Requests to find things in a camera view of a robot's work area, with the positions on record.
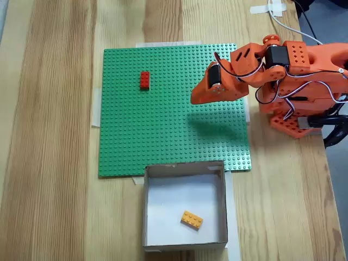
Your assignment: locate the yellow lego block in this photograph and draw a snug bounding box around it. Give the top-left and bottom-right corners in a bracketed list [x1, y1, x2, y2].
[180, 210, 204, 232]

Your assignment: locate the red lego block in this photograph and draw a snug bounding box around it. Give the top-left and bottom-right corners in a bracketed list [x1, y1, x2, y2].
[140, 71, 151, 91]

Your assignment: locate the green lego baseplate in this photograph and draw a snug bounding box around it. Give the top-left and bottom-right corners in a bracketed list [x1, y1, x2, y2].
[97, 42, 253, 179]

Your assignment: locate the open cardboard box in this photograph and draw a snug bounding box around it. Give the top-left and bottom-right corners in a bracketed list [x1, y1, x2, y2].
[141, 160, 229, 253]

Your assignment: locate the black table clamp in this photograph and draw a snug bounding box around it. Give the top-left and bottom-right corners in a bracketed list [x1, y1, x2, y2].
[298, 103, 348, 148]

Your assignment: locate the white cable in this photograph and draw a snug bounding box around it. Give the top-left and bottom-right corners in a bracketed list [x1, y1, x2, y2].
[268, 0, 324, 46]

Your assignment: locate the black cable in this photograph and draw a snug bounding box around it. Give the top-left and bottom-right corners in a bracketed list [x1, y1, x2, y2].
[292, 0, 319, 41]

